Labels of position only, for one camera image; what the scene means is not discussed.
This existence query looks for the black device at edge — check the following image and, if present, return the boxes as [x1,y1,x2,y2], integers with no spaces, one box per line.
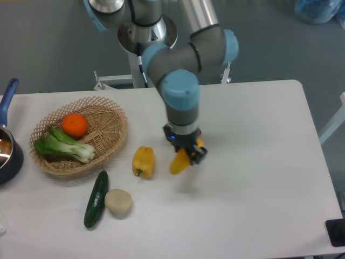
[325,219,344,247]

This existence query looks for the green bok choy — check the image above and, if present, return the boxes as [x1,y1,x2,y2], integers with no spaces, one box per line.
[34,125,95,163]

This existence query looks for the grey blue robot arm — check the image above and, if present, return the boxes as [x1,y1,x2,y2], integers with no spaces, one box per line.
[84,1,239,165]

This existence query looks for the black cable on pedestal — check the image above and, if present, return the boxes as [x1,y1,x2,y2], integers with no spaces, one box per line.
[136,42,150,88]

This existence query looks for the dark green cucumber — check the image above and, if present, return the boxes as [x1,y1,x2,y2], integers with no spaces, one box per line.
[84,171,109,229]

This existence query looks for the blue plastic bag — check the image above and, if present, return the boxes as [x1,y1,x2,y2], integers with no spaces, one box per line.
[294,1,344,29]

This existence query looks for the orange tangerine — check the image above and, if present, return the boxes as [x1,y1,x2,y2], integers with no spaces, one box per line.
[61,113,88,138]

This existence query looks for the white frame bar right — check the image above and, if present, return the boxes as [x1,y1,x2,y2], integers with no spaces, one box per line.
[318,92,344,145]

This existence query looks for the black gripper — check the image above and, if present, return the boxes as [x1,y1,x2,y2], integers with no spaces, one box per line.
[163,124,208,166]

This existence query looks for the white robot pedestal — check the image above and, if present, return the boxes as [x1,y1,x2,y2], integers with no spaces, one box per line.
[94,15,178,90]

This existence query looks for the blue handled saucepan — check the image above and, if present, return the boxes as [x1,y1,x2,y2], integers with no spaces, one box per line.
[1,78,24,184]

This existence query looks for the beige round potato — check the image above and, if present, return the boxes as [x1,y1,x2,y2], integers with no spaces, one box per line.
[105,189,133,214]

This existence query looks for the yellow bell pepper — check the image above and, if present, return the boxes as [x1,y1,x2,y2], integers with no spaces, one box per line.
[132,146,155,179]

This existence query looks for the yellow mango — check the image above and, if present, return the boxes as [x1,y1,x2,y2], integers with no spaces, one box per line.
[169,148,198,175]

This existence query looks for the woven wicker basket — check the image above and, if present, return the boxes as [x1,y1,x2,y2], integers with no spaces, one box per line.
[29,96,128,176]

